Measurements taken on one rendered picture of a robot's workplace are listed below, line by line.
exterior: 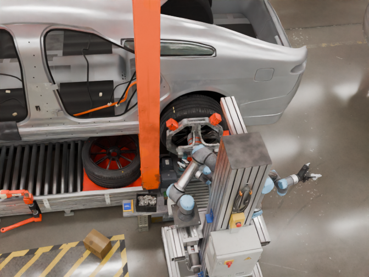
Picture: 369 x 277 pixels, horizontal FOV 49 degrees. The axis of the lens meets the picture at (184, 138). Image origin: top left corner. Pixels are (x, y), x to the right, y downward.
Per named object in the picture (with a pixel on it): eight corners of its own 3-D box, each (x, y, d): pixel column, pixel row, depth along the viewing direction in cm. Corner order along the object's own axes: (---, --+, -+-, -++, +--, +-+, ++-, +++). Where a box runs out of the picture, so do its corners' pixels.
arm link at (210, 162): (224, 159, 317) (226, 182, 360) (213, 150, 322) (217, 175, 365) (214, 169, 314) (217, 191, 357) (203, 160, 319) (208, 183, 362)
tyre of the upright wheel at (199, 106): (221, 88, 386) (153, 99, 384) (226, 106, 371) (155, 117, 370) (222, 131, 438) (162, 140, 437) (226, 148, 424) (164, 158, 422)
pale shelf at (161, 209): (166, 197, 400) (166, 196, 398) (168, 212, 390) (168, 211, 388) (122, 201, 395) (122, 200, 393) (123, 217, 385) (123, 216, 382)
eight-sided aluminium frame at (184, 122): (217, 150, 420) (224, 115, 378) (218, 155, 416) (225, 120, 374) (165, 154, 414) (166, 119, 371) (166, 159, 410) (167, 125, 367)
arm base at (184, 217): (196, 220, 343) (197, 215, 335) (179, 223, 340) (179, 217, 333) (193, 204, 352) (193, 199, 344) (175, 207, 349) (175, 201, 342)
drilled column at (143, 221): (147, 222, 429) (146, 202, 396) (148, 231, 423) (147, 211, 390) (138, 223, 427) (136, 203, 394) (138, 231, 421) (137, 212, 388)
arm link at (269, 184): (252, 202, 345) (266, 166, 302) (262, 217, 337) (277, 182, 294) (240, 207, 341) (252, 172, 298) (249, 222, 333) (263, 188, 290)
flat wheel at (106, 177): (133, 132, 468) (132, 119, 450) (154, 177, 432) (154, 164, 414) (77, 150, 449) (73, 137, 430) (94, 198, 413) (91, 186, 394)
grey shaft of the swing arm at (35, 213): (43, 215, 421) (31, 191, 382) (43, 220, 418) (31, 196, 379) (34, 216, 420) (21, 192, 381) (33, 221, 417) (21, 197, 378)
